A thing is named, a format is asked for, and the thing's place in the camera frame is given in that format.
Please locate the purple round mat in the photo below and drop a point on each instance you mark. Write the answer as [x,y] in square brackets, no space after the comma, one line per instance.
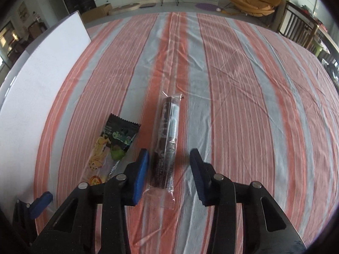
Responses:
[206,6]

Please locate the white storage box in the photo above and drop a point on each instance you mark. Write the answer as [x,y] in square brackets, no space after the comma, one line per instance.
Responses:
[39,84]

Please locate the black cartoon snack packet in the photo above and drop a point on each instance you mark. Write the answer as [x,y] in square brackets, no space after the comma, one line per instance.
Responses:
[116,135]

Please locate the dark wooden railing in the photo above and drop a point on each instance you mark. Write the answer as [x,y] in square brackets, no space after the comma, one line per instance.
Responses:
[296,23]

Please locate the framed wall picture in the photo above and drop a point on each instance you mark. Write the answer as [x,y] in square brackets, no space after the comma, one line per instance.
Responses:
[23,11]

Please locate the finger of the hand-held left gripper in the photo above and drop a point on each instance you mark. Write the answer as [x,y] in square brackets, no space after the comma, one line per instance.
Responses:
[41,203]

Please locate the dining chairs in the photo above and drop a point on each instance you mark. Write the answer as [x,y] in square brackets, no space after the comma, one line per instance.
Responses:
[34,30]

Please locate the long clear cookie packet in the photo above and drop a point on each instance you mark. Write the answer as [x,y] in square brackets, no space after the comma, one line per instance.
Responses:
[166,143]

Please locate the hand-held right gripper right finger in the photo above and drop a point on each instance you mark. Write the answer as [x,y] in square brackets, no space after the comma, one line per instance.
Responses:
[198,176]

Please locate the cardboard box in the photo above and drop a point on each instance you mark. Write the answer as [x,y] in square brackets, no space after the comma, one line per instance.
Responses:
[96,13]

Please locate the round wooden tray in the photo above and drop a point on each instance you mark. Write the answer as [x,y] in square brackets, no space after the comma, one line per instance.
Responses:
[124,8]

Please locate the orange lounge chair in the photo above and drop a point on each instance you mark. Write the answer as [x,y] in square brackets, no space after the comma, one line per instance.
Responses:
[251,2]

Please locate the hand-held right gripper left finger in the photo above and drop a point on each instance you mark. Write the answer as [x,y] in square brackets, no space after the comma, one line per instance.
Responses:
[141,176]

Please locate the green plastic stool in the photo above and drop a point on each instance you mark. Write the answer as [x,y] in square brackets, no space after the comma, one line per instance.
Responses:
[321,47]

